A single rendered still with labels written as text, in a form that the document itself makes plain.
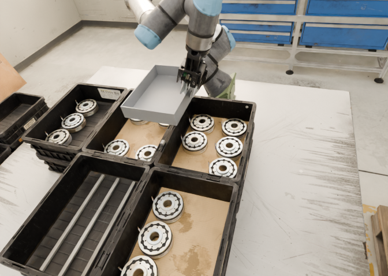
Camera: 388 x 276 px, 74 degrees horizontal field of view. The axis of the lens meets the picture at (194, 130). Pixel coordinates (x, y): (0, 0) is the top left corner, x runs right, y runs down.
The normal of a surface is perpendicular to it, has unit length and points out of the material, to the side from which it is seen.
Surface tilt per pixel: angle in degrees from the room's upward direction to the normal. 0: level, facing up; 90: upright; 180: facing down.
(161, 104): 2
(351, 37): 90
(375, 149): 0
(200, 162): 0
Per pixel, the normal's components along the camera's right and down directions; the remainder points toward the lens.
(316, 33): -0.33, 0.70
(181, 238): -0.11, -0.70
